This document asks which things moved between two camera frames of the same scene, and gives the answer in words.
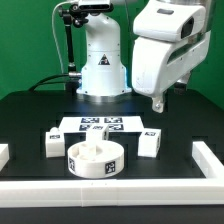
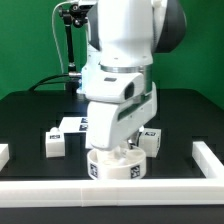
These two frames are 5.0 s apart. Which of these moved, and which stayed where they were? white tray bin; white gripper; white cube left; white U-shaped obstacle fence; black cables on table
Moved: white gripper; white tray bin
Stayed: white U-shaped obstacle fence; black cables on table; white cube left
